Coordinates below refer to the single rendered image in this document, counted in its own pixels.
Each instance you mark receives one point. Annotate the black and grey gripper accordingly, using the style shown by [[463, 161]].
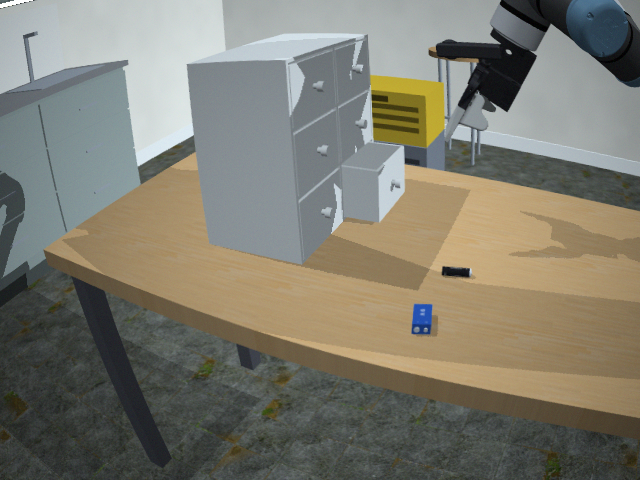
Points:
[[491, 76]]

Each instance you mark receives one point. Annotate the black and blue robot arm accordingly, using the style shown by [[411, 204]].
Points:
[[599, 27]]

